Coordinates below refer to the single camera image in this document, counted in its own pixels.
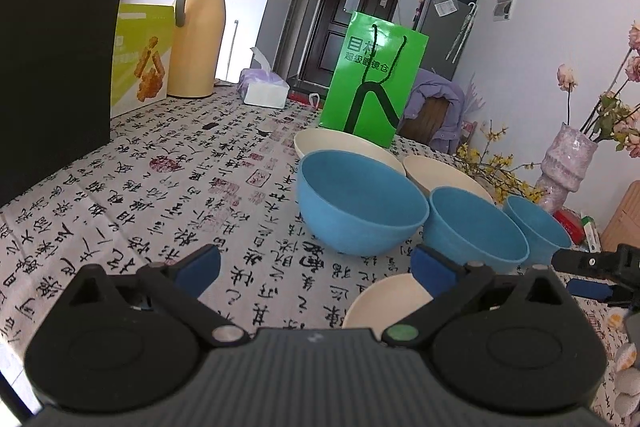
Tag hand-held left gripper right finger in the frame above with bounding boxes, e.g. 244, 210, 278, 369
381, 243, 573, 349

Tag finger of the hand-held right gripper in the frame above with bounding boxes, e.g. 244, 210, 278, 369
567, 278, 621, 303
551, 248, 621, 280

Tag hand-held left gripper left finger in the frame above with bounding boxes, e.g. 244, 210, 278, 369
62, 244, 251, 349

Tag blue bowl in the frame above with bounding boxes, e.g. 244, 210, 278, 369
502, 195, 573, 265
424, 187, 530, 275
297, 150, 430, 256

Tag cream plate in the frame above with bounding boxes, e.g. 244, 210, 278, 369
342, 273, 436, 330

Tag cream bowl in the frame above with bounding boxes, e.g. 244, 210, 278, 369
402, 155, 496, 205
293, 129, 406, 178

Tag white green medicine box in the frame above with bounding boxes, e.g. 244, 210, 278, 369
580, 216, 603, 253

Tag red box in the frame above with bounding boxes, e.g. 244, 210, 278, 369
552, 208, 586, 244

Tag beige case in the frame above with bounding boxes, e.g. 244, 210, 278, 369
600, 181, 640, 253

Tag calligraphy printed tablecloth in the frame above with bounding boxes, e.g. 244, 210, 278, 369
0, 79, 640, 427

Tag yellow flower branch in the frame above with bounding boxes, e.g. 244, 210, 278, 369
452, 122, 548, 208

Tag wooden chair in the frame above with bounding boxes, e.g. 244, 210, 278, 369
400, 96, 448, 145

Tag purple jacket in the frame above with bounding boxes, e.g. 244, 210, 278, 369
404, 68, 473, 154

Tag dried pink roses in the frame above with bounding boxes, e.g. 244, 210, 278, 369
557, 21, 640, 158

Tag tissue pack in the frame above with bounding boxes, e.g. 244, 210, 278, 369
239, 47, 290, 108

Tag green paper bag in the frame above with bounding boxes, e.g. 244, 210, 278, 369
316, 11, 430, 148

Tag yellow-green snack box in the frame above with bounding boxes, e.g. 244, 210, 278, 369
110, 3, 176, 118

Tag white pole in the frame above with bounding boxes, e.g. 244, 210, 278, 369
227, 20, 240, 82

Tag yellow thermos jug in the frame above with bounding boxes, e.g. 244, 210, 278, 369
167, 0, 228, 99

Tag grey refrigerator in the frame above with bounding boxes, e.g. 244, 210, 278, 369
417, 0, 478, 82

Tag white umbrella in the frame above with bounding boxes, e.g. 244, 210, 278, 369
446, 2, 478, 62

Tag black paper bag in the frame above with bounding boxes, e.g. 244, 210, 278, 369
0, 0, 142, 208

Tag wall electrical panel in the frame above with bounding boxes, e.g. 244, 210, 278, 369
492, 0, 520, 22

